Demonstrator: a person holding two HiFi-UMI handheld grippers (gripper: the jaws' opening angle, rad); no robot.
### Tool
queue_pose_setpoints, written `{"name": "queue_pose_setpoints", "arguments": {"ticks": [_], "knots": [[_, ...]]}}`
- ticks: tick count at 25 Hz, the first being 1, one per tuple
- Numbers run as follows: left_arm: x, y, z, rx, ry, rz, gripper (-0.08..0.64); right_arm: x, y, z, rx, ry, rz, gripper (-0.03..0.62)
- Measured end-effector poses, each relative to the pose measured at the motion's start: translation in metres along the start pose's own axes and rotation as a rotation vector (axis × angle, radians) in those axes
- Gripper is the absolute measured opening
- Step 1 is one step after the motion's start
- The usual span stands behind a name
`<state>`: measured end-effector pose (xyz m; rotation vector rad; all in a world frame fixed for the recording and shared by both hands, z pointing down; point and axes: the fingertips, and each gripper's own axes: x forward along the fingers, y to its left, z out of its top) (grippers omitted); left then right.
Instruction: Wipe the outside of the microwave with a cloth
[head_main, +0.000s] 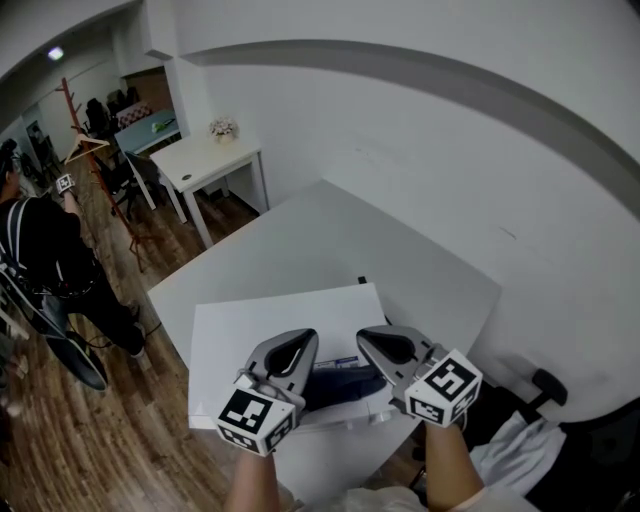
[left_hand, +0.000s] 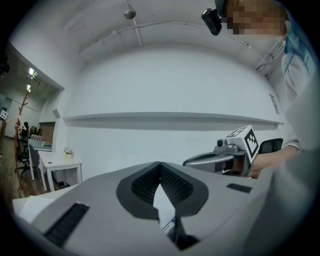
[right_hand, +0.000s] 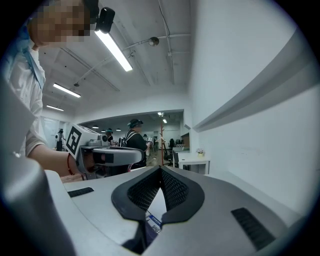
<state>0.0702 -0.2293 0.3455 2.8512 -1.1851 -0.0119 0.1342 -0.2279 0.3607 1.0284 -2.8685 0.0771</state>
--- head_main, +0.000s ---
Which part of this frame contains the person's right forearm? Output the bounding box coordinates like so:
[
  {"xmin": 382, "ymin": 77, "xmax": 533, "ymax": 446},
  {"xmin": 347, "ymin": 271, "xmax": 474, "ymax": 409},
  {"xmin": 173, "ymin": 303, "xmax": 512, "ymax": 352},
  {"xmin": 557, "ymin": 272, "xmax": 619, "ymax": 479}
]
[{"xmin": 423, "ymin": 419, "xmax": 487, "ymax": 511}]

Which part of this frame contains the white microwave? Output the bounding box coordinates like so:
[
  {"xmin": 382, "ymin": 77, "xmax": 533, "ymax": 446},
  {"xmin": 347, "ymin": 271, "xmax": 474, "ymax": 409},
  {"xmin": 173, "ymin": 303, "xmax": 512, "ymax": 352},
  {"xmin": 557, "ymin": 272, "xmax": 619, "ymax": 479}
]
[{"xmin": 187, "ymin": 282, "xmax": 426, "ymax": 437}]

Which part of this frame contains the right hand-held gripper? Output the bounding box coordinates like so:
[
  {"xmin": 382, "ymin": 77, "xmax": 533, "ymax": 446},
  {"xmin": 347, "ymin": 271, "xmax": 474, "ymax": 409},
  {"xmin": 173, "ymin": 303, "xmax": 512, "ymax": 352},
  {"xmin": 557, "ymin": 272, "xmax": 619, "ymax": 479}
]
[{"xmin": 355, "ymin": 324, "xmax": 484, "ymax": 429}]

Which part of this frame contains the wooden clothes hanger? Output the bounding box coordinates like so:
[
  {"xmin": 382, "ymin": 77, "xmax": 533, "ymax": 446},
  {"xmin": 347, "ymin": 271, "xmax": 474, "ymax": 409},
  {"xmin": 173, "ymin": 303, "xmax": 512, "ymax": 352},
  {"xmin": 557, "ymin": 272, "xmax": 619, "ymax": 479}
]
[{"xmin": 63, "ymin": 132, "xmax": 112, "ymax": 167}]

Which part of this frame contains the white crumpled cloth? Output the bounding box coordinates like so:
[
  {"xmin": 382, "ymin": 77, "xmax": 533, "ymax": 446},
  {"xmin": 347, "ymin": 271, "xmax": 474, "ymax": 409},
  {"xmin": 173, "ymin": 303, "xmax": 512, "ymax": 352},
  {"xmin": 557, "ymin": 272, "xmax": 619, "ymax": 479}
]
[{"xmin": 469, "ymin": 412, "xmax": 569, "ymax": 496}]

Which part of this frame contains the red wooden coat rack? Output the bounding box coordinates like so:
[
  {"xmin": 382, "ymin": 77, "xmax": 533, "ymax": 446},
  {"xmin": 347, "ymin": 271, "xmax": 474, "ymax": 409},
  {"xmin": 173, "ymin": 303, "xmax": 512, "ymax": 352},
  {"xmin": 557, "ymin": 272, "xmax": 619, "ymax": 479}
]
[{"xmin": 54, "ymin": 77, "xmax": 166, "ymax": 274}]

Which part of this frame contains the white flower pot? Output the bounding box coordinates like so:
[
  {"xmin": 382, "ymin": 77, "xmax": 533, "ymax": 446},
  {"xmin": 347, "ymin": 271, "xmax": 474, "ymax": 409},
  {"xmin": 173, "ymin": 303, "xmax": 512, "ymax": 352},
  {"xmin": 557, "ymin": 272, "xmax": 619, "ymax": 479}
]
[{"xmin": 208, "ymin": 117, "xmax": 241, "ymax": 147}]

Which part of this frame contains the light blue table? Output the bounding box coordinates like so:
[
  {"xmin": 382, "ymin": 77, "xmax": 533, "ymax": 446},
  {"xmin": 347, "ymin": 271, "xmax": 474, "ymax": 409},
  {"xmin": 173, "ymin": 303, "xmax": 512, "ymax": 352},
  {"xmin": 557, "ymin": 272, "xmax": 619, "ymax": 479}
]
[{"xmin": 113, "ymin": 108, "xmax": 182, "ymax": 156}]

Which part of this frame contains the left hand-held gripper camera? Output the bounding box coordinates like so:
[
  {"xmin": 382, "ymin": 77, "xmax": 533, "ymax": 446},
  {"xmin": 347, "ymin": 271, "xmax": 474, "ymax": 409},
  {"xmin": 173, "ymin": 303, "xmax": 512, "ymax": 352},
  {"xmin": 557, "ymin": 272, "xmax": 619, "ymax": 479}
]
[{"xmin": 234, "ymin": 369, "xmax": 282, "ymax": 399}]

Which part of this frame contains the small white desk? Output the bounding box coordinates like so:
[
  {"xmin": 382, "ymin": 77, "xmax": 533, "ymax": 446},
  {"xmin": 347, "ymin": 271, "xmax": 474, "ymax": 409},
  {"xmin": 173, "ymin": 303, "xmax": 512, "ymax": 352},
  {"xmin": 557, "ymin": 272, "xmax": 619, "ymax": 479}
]
[{"xmin": 149, "ymin": 134, "xmax": 271, "ymax": 249}]

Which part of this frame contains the person's left forearm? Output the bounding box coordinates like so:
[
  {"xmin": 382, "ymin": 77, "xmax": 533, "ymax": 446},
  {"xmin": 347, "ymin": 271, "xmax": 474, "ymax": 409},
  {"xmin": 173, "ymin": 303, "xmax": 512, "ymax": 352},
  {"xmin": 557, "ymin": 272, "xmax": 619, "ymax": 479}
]
[{"xmin": 222, "ymin": 447, "xmax": 282, "ymax": 512}]

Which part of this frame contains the black swivel chair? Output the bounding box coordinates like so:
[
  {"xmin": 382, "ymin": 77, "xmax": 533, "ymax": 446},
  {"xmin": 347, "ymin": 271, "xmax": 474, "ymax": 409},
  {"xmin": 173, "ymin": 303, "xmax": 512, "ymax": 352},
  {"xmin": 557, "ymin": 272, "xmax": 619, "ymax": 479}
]
[{"xmin": 83, "ymin": 97, "xmax": 113, "ymax": 139}]

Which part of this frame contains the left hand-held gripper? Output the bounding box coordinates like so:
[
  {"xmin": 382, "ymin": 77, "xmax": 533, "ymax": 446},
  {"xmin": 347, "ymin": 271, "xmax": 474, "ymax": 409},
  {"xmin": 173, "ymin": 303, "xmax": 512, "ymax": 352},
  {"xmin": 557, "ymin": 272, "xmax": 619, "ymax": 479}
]
[{"xmin": 215, "ymin": 327, "xmax": 321, "ymax": 456}]

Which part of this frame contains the black office chair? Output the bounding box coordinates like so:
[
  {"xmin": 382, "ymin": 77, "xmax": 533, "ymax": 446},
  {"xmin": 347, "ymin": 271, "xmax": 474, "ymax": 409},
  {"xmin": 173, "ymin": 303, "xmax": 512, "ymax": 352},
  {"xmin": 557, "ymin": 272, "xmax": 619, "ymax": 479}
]
[{"xmin": 462, "ymin": 367, "xmax": 640, "ymax": 512}]

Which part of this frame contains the floor extension cable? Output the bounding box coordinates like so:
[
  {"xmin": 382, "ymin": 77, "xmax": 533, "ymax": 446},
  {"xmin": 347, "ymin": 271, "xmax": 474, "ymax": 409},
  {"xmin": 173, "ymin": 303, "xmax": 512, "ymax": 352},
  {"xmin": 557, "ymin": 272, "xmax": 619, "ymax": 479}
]
[{"xmin": 67, "ymin": 319, "xmax": 164, "ymax": 351}]

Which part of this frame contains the hand-held gripper camera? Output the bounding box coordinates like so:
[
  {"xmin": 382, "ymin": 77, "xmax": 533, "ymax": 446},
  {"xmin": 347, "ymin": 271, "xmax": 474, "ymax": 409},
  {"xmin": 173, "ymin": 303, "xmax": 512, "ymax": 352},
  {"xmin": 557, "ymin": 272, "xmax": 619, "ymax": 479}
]
[
  {"xmin": 414, "ymin": 343, "xmax": 449, "ymax": 377},
  {"xmin": 234, "ymin": 369, "xmax": 282, "ymax": 399}
]

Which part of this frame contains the right hand-held gripper camera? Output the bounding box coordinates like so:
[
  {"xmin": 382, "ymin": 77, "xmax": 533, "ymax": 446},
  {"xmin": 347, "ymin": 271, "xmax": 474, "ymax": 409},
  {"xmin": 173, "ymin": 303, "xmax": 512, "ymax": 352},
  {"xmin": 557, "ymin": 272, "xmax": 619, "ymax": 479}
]
[{"xmin": 414, "ymin": 343, "xmax": 449, "ymax": 377}]

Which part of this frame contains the dark chair with draped cloth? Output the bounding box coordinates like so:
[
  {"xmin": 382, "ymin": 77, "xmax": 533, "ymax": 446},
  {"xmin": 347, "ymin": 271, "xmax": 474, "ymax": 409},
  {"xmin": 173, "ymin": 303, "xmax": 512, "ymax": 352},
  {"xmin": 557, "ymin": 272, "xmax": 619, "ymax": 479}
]
[{"xmin": 123, "ymin": 150, "xmax": 167, "ymax": 211}]

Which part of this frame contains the red checkered cloth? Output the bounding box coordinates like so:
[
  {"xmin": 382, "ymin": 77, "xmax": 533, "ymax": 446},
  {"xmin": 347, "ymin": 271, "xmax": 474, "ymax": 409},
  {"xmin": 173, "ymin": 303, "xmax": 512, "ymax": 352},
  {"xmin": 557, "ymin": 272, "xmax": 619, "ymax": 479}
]
[{"xmin": 115, "ymin": 101, "xmax": 152, "ymax": 129}]

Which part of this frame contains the dark blue cloth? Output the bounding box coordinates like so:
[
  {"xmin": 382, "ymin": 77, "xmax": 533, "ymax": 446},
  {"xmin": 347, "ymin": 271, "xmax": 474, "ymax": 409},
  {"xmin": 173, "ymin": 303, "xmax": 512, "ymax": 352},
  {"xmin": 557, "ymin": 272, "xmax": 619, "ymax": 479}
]
[{"xmin": 302, "ymin": 363, "xmax": 389, "ymax": 414}]

